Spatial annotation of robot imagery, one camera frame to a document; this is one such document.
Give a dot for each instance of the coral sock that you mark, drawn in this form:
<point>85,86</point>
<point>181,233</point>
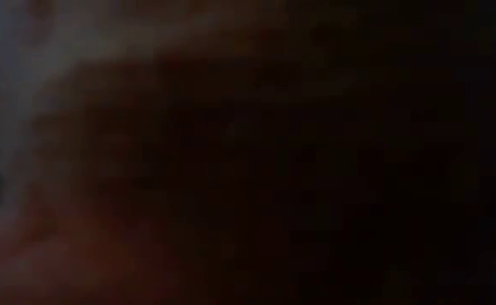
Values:
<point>189,169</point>

